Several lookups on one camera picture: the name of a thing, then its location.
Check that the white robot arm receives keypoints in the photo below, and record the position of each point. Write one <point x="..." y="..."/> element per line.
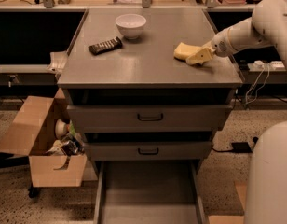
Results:
<point x="266" y="196"/>

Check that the open cardboard box left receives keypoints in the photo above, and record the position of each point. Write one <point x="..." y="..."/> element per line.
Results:
<point x="32" y="134"/>

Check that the black rod on floor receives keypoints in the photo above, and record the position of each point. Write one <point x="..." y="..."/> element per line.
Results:
<point x="255" y="139"/>

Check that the middle drawer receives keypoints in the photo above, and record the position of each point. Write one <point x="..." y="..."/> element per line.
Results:
<point x="144" y="151"/>

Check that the top drawer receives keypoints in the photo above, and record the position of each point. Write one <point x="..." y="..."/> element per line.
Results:
<point x="148" y="118"/>

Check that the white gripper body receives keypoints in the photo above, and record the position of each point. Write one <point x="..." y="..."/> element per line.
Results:
<point x="220" y="45"/>

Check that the white bowl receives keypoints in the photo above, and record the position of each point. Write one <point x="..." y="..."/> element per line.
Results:
<point x="130" y="26"/>

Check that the white power strip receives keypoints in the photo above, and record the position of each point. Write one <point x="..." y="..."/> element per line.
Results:
<point x="277" y="65"/>

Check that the dark snack bar wrapper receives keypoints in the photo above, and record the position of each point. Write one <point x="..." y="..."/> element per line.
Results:
<point x="106" y="46"/>

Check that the grey drawer cabinet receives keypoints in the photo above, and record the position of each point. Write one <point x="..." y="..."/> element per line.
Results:
<point x="144" y="71"/>

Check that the yellow sponge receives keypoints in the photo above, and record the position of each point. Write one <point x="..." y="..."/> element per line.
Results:
<point x="183" y="51"/>

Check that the cardboard box bottom right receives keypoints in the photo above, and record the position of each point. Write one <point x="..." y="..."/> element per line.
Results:
<point x="241" y="188"/>

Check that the black power adapter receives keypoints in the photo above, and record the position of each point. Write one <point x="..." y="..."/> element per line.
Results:
<point x="241" y="147"/>

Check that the open bottom drawer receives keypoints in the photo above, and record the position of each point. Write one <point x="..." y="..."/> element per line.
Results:
<point x="148" y="192"/>

